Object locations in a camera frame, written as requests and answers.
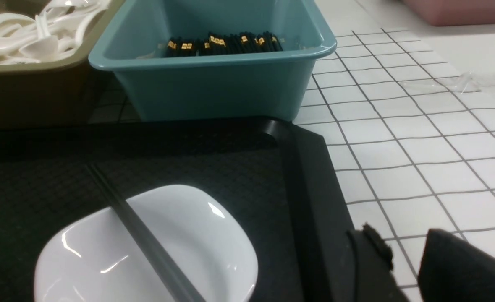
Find black plastic serving tray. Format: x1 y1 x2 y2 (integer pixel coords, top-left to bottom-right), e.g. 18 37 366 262
0 118 406 302

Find pile of white spoons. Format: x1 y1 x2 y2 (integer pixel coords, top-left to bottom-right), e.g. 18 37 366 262
0 0 110 65

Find teal plastic bin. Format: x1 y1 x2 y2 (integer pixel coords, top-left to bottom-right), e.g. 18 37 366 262
89 0 336 122

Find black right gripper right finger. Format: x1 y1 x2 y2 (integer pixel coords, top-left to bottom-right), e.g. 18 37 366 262
418 229 495 302

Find white square sauce dish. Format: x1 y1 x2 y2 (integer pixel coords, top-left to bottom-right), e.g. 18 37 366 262
34 184 258 302

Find pink plastic bin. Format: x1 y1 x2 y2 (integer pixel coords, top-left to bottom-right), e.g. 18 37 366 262
403 0 495 27

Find olive brown plastic bin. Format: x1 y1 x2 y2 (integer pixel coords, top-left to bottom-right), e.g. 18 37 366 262
0 0 124 129

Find black chopstick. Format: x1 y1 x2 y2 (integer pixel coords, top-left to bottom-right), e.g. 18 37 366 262
86 163 205 302

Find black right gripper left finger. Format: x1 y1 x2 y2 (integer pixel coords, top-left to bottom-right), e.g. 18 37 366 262
347 224 409 302

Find black chopsticks bundle gold bands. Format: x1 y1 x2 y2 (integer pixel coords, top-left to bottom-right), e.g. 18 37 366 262
157 32 286 57

